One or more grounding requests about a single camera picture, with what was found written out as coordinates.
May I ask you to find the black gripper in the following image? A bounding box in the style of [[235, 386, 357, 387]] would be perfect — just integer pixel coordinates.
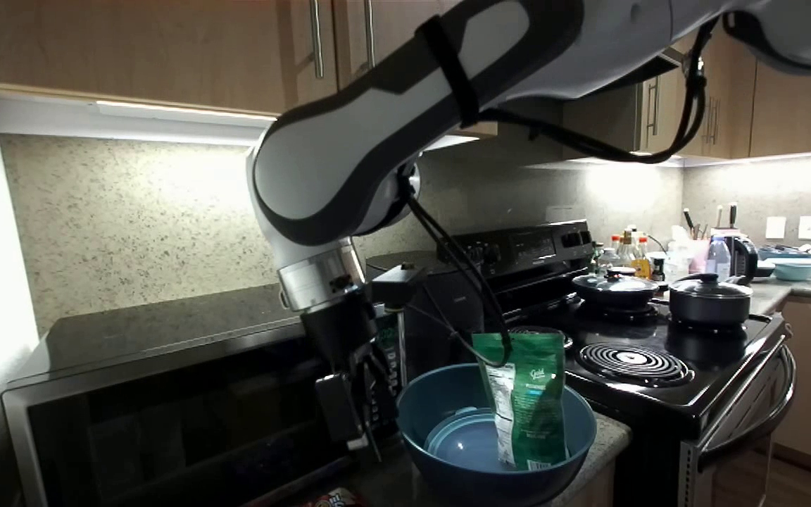
[[302, 279, 406, 463]]

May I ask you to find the green sachet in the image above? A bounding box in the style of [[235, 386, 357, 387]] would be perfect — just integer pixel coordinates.
[[469, 325, 571, 471]]

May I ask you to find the blue dish bowl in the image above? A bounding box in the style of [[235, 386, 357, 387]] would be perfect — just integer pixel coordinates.
[[393, 359, 599, 507]]

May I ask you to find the stainless steel microwave oven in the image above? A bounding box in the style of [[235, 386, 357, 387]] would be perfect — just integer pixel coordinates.
[[0, 279, 407, 507]]

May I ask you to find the black pan with lid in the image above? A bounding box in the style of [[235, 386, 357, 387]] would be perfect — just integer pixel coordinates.
[[569, 268, 666, 317]]

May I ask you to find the amber oil bottle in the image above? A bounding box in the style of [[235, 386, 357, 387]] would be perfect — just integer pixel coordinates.
[[630, 230, 659, 283]]

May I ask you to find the black electric stove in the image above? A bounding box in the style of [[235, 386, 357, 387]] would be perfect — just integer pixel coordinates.
[[414, 217, 799, 507]]

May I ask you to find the under-cabinet light strip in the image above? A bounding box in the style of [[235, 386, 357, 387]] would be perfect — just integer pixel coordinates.
[[0, 90, 485, 158]]

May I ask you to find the black pot with lid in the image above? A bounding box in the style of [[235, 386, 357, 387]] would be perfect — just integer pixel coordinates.
[[665, 269, 754, 331]]

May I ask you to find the wooden upper cabinet door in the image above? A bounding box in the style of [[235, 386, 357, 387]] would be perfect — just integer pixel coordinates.
[[328, 0, 469, 93], [0, 0, 341, 120]]

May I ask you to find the clear plastic bottle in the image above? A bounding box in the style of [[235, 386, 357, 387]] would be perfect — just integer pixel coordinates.
[[703, 230, 735, 283]]

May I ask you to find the steel range hood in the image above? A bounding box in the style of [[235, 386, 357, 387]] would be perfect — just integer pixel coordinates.
[[492, 47, 687, 162]]

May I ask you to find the black kettle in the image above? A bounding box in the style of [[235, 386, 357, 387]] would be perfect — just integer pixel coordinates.
[[723, 228, 762, 282]]

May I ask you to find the light blue bowl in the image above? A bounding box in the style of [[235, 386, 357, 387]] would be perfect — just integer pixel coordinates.
[[769, 256, 811, 283]]

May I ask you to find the wooden corner upper cabinet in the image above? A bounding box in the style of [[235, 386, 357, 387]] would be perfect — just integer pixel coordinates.
[[638, 24, 811, 159]]

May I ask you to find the silver cabinet bar handle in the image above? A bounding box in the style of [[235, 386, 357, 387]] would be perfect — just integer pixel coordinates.
[[306, 0, 326, 80], [361, 0, 379, 69]]

